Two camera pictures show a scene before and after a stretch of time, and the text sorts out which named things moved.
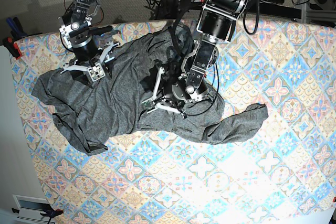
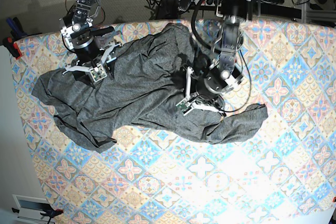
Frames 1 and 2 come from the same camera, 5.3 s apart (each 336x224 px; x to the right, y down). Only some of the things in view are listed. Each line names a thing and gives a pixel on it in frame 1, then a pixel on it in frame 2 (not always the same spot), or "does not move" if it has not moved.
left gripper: [88, 57] does not move
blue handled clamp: [18, 31] does not move
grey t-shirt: [90, 113] does not move
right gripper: [177, 96] -> [205, 93]
